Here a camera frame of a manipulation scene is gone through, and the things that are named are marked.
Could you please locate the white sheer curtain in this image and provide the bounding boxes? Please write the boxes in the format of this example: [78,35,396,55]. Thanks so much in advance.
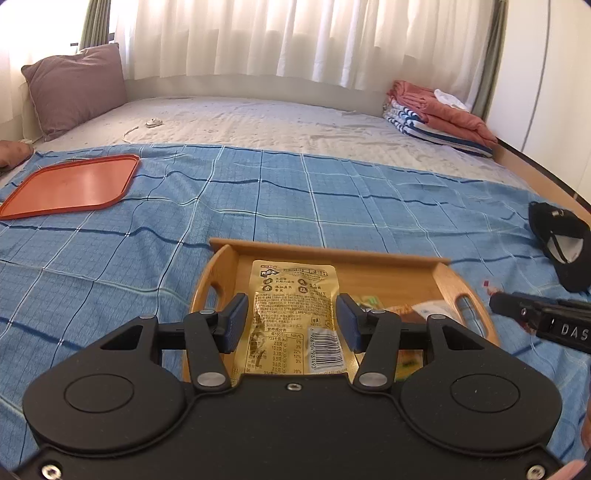
[0,0,498,100]

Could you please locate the white cloth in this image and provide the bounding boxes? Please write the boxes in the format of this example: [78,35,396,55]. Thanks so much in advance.
[434,89,471,112]

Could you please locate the blue checked blanket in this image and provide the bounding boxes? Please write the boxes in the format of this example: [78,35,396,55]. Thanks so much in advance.
[0,144,591,464]

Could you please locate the brown plush toy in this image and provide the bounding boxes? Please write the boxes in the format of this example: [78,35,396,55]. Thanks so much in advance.
[0,141,34,169]

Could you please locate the wooden bed frame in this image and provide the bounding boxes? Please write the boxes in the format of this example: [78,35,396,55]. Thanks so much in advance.
[494,138,591,209]

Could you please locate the white cable with switch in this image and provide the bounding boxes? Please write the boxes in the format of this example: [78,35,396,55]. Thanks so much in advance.
[122,119,164,142]

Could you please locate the folded pink blanket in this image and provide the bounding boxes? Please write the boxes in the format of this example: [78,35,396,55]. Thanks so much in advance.
[388,80,499,147]

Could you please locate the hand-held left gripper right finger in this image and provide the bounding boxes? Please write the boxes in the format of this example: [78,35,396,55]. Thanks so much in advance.
[336,294,481,393]

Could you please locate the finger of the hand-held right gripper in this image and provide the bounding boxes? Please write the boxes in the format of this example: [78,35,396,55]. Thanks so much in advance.
[510,291,591,307]
[489,292,551,332]

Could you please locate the black cap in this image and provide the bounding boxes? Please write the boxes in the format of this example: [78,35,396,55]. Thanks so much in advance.
[529,200,591,293]

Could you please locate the purple pillow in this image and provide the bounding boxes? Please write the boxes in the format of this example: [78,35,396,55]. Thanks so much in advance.
[21,43,128,142]

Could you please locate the orange plastic tray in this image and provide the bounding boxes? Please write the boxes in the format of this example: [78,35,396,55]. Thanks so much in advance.
[0,154,140,220]

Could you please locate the grey-green drape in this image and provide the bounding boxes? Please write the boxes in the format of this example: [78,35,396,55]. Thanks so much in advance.
[79,0,112,48]
[473,0,507,123]

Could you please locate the blue striped folded towel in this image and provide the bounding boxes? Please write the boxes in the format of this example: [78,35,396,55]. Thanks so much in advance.
[382,99,494,159]

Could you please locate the white quilted mattress pad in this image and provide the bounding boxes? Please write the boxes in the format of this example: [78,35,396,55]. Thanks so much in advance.
[34,96,537,186]

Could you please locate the wooden tray with handles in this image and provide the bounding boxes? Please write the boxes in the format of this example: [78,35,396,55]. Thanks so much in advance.
[182,237,502,385]

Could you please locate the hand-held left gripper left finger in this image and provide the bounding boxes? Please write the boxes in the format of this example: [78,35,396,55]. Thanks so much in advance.
[99,293,250,393]

